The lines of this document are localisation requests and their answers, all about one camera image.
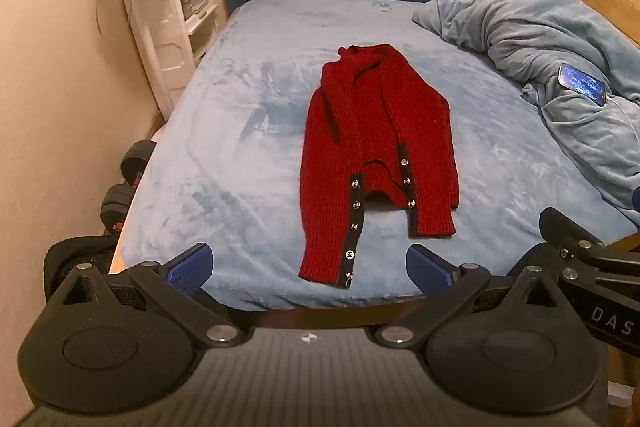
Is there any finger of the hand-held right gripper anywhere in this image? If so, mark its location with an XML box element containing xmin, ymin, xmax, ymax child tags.
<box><xmin>539</xmin><ymin>207</ymin><xmax>640</xmax><ymax>282</ymax></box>

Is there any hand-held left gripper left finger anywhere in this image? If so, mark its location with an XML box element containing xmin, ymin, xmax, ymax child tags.
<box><xmin>47</xmin><ymin>243</ymin><xmax>246</xmax><ymax>349</ymax></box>

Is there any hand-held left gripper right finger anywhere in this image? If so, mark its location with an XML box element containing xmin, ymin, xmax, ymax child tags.
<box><xmin>372</xmin><ymin>244</ymin><xmax>576</xmax><ymax>349</ymax></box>

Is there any red knit cardigan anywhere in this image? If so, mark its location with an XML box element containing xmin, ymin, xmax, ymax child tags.
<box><xmin>298</xmin><ymin>43</ymin><xmax>460</xmax><ymax>290</ymax></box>

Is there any black dumbbell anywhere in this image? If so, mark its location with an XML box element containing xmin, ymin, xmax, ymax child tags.
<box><xmin>120</xmin><ymin>139</ymin><xmax>159</xmax><ymax>182</ymax></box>
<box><xmin>99</xmin><ymin>184</ymin><xmax>137</xmax><ymax>234</ymax></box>

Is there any black bag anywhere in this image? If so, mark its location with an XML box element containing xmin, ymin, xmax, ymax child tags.
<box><xmin>43</xmin><ymin>234</ymin><xmax>122</xmax><ymax>304</ymax></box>

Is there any bed with blue sheet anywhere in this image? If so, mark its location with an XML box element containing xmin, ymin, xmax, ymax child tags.
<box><xmin>120</xmin><ymin>0</ymin><xmax>640</xmax><ymax>313</ymax></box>

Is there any smartphone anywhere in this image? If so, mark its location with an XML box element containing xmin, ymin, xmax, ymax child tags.
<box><xmin>557</xmin><ymin>63</ymin><xmax>610</xmax><ymax>105</ymax></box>

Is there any light blue blanket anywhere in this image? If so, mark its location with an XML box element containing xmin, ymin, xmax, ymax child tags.
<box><xmin>411</xmin><ymin>0</ymin><xmax>640</xmax><ymax>228</ymax></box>

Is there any wooden bed headboard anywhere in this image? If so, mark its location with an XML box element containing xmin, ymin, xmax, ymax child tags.
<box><xmin>564</xmin><ymin>0</ymin><xmax>640</xmax><ymax>48</ymax></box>

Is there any white charging cable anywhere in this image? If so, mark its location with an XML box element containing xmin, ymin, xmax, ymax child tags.
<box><xmin>604</xmin><ymin>93</ymin><xmax>640</xmax><ymax>135</ymax></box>

